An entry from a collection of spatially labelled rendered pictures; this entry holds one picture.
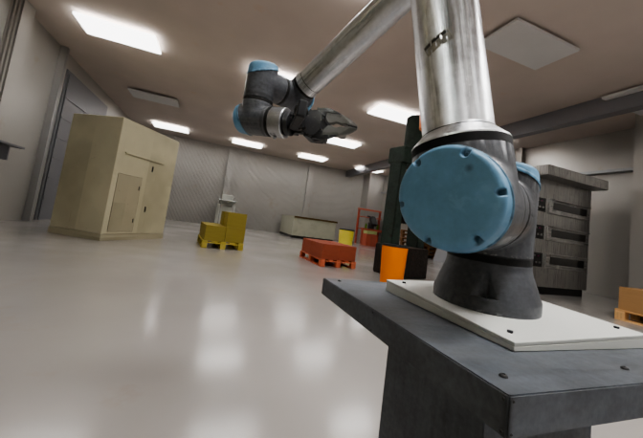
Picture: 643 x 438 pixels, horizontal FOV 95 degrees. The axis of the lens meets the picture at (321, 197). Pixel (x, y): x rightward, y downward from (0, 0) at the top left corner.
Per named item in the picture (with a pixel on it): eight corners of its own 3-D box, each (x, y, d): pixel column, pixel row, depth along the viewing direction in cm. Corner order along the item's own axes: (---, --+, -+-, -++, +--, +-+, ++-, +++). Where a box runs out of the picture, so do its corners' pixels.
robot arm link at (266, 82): (272, 75, 99) (266, 111, 99) (242, 59, 90) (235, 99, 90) (291, 70, 92) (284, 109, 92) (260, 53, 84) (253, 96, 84)
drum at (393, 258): (386, 290, 378) (390, 244, 383) (372, 283, 412) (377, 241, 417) (410, 291, 389) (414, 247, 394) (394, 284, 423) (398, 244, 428)
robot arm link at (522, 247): (539, 257, 60) (546, 172, 61) (525, 262, 48) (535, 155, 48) (460, 245, 70) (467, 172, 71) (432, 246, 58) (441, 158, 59)
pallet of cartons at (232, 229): (194, 247, 533) (201, 208, 540) (197, 240, 647) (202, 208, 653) (242, 251, 563) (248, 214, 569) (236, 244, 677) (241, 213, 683)
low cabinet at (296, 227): (317, 237, 1467) (319, 219, 1475) (335, 242, 1245) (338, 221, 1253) (278, 232, 1404) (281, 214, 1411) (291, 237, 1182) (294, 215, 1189)
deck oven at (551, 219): (540, 297, 491) (548, 164, 511) (473, 279, 616) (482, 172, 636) (603, 301, 549) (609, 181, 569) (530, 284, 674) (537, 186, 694)
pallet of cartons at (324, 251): (299, 255, 612) (300, 237, 616) (334, 259, 635) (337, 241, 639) (313, 266, 501) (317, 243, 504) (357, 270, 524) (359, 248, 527)
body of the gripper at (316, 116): (333, 120, 88) (297, 118, 92) (324, 108, 80) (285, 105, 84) (328, 145, 87) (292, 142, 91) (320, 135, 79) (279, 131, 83)
